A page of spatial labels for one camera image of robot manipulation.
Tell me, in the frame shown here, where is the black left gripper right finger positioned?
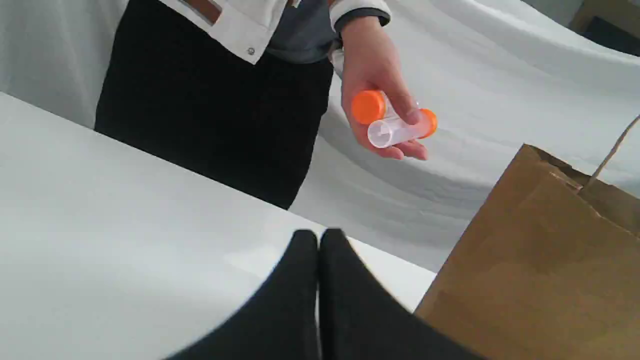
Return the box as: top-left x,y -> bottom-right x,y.
318,228 -> 478,360

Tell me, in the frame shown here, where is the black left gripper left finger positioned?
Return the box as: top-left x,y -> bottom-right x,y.
171,230 -> 320,360

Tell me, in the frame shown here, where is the clear vial orange cap front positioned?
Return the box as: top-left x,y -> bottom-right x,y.
366,108 -> 438,149

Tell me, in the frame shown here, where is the clear vial orange cap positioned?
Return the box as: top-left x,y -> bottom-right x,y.
366,108 -> 438,149
350,89 -> 395,125

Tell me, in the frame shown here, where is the brown paper bag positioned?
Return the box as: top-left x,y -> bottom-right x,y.
414,121 -> 640,360

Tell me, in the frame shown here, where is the person's hand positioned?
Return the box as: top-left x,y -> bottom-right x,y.
340,16 -> 428,161

